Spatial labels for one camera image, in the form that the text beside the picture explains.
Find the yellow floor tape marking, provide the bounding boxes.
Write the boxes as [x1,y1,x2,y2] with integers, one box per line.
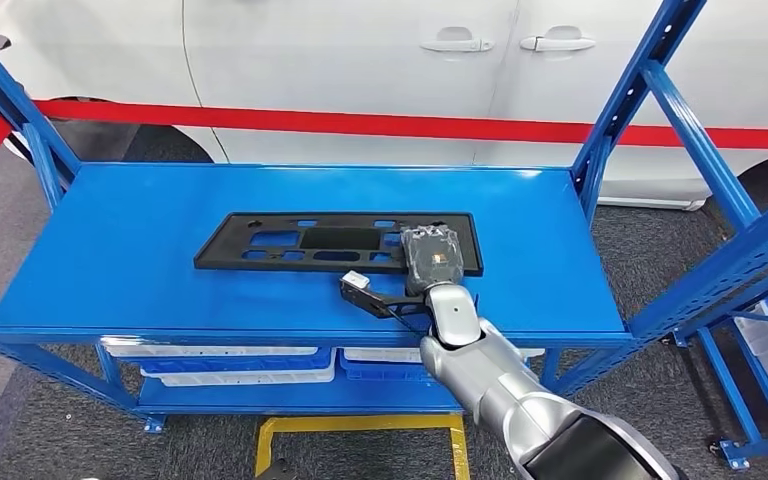
[254,413,471,480]

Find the white car door handle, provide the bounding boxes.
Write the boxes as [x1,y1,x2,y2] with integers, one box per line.
[420,26,495,54]
[519,25,597,53]

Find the black robot foot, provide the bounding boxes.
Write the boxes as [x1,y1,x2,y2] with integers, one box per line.
[258,458,296,480]

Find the white car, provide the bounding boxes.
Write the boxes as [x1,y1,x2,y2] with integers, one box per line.
[0,0,768,212]

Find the black plastic panel part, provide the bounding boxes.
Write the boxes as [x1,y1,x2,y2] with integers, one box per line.
[193,211,485,278]

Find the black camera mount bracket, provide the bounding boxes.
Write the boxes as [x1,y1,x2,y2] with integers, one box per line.
[338,276,428,321]

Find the black car tyre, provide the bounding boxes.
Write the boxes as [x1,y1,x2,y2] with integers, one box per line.
[705,150,768,213]
[46,97,216,165]

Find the blue metal shelf rack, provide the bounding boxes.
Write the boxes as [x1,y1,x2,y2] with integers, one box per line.
[0,0,768,435]

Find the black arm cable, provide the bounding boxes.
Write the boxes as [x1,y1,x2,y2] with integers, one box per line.
[390,311,433,343]

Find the long red barrier belt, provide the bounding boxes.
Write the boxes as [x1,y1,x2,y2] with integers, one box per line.
[32,99,768,152]

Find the blue rack on castors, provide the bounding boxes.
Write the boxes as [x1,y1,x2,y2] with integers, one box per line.
[672,274,768,472]

